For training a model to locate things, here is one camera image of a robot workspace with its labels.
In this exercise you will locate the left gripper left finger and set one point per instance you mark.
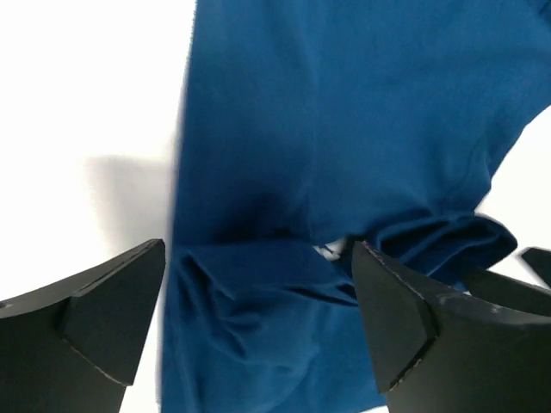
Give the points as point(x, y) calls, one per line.
point(74, 346)

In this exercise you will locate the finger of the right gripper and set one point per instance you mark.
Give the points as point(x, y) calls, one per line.
point(507, 292)
point(539, 260)

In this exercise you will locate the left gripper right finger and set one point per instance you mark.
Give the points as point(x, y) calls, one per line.
point(435, 349)

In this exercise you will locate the blue t-shirt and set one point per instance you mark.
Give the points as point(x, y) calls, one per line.
point(310, 125)

